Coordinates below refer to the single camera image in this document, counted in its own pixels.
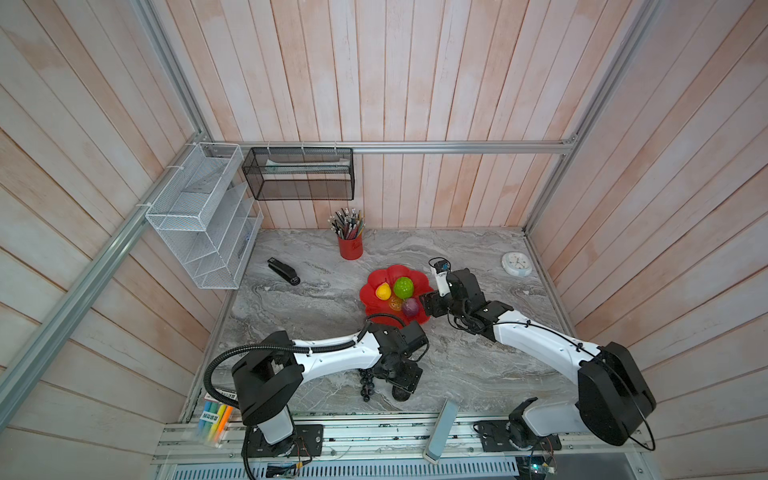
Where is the aluminium frame rail front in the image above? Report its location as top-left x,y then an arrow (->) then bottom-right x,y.
147,414 -> 658,479

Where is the black stapler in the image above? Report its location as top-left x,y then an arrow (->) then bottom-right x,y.
267,257 -> 301,286

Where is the white wire mesh shelf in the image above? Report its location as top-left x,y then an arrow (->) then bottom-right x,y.
146,142 -> 263,290

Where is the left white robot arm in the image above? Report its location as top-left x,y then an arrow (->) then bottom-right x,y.
231,322 -> 429,446

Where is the red metal pencil bucket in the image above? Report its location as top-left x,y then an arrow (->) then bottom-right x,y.
338,235 -> 364,261

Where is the purple fake fruit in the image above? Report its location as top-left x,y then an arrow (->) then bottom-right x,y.
402,298 -> 420,319

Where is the pack of coloured markers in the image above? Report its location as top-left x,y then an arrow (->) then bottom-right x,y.
195,394 -> 234,447

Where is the grey blue rectangular bar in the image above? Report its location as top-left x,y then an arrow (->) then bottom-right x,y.
423,400 -> 459,464

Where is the red flower-shaped fruit bowl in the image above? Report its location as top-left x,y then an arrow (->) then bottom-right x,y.
359,264 -> 432,327

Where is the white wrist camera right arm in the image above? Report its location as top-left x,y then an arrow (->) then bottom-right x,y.
428,257 -> 451,297

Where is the green bumpy fake fruit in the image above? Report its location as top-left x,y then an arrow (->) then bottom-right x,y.
392,276 -> 415,300

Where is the yellow fake pear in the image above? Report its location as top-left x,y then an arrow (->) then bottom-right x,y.
375,282 -> 392,301

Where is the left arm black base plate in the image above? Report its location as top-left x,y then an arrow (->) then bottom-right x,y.
241,424 -> 324,459

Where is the dark fake avocado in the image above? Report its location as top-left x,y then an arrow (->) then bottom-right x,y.
392,385 -> 412,402

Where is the black wire mesh basket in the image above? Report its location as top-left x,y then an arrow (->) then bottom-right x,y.
242,146 -> 356,201

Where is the dark fake grape bunch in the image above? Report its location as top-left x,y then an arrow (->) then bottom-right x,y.
358,369 -> 375,402

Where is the bundle of pencils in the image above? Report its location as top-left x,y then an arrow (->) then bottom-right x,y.
328,207 -> 365,240

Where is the white round clock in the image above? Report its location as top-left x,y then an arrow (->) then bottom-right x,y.
501,252 -> 533,278

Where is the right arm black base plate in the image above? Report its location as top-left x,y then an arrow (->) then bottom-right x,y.
473,420 -> 562,453

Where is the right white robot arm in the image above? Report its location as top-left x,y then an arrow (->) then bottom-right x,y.
421,259 -> 657,451

